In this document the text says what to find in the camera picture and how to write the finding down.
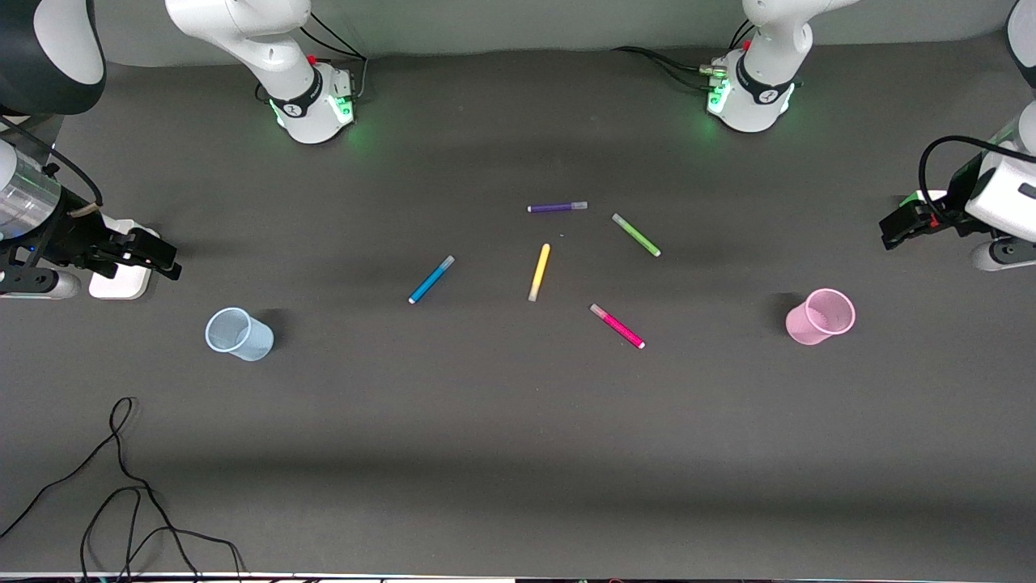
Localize blue marker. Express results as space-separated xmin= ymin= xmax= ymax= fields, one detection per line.
xmin=408 ymin=255 xmax=456 ymax=305

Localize pink marker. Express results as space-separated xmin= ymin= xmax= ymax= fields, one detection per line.
xmin=589 ymin=304 xmax=647 ymax=350

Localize white block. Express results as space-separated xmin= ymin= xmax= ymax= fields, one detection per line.
xmin=88 ymin=219 xmax=156 ymax=301

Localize light blue mesh cup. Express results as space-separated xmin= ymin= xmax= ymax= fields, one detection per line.
xmin=205 ymin=307 xmax=275 ymax=362

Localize pink mesh cup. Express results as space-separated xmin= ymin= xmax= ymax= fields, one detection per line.
xmin=785 ymin=288 xmax=856 ymax=347

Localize green marker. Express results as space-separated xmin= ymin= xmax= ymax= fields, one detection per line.
xmin=611 ymin=213 xmax=662 ymax=258

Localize yellow marker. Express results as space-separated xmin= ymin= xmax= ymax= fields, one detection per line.
xmin=528 ymin=243 xmax=551 ymax=303

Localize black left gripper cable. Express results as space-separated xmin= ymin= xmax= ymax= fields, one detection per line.
xmin=918 ymin=135 xmax=1036 ymax=229

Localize thin black loose cable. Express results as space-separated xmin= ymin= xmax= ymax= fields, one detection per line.
xmin=0 ymin=396 xmax=246 ymax=581

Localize black right arm base cables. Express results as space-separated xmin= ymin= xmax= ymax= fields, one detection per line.
xmin=255 ymin=11 xmax=370 ymax=106

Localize black arm base cables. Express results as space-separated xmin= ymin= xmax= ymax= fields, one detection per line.
xmin=255 ymin=11 xmax=370 ymax=106
xmin=610 ymin=18 xmax=758 ymax=91

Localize black left arm base cables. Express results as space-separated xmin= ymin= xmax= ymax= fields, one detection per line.
xmin=610 ymin=18 xmax=758 ymax=91

